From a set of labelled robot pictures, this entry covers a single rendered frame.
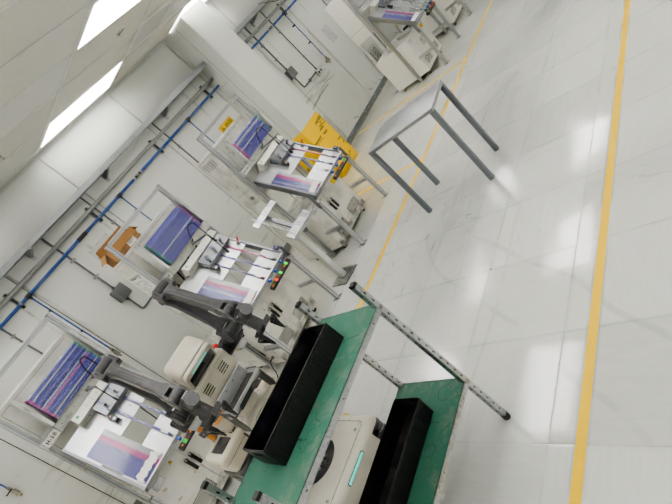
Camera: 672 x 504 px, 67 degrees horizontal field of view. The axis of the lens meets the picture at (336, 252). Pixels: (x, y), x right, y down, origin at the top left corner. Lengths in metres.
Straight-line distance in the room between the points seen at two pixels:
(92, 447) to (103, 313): 2.08
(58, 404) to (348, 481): 2.26
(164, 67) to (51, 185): 2.25
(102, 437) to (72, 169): 3.22
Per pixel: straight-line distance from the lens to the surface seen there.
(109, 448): 4.13
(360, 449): 2.94
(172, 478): 4.33
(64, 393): 4.25
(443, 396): 2.53
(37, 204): 6.13
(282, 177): 5.28
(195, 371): 2.47
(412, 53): 7.99
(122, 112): 6.83
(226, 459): 2.88
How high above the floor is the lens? 1.95
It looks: 20 degrees down
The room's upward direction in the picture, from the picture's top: 49 degrees counter-clockwise
